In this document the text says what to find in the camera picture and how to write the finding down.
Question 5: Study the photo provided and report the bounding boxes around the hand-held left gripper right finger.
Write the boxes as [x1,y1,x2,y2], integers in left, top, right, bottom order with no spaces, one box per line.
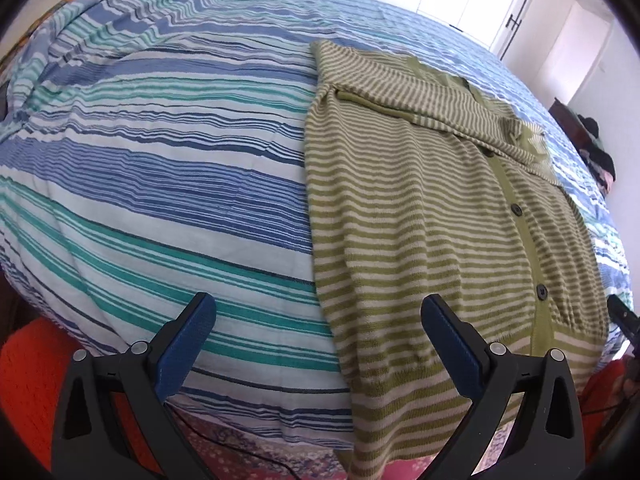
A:
[420,294,587,480]

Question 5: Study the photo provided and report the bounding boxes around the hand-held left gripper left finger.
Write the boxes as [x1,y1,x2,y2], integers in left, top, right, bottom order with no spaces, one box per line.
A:
[50,292,221,480]

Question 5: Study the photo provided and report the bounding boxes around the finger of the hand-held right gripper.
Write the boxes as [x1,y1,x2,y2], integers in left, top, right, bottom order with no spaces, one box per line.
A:
[607,296,640,348]

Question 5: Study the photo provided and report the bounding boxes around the green striped cardigan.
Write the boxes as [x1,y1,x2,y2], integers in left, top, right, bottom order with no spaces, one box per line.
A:
[303,39,612,480]

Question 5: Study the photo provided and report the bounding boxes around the pile of clothes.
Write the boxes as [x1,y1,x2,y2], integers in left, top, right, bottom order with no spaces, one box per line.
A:
[575,116,618,196]

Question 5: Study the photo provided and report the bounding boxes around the patterned rug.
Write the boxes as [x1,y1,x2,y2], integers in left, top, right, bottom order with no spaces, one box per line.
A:
[170,400,516,480]

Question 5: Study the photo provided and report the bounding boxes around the blue striped bed sheet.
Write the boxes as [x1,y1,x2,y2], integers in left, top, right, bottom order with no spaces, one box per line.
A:
[0,0,636,453]

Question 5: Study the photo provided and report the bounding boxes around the dark wooden cabinet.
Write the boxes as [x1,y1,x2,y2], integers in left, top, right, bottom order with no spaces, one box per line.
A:
[548,99,596,161]

